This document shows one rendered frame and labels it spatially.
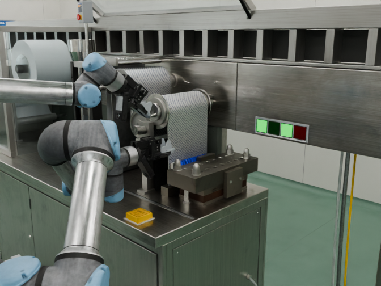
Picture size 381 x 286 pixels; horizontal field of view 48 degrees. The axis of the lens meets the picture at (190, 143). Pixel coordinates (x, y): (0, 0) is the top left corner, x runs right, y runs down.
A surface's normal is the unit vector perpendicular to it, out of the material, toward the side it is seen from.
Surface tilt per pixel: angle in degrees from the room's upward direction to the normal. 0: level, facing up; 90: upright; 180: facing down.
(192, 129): 90
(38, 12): 90
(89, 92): 90
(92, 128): 36
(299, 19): 90
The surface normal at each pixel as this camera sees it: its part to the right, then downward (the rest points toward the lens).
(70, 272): -0.07, -0.56
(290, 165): -0.70, 0.18
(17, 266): -0.13, -0.96
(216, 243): 0.71, 0.18
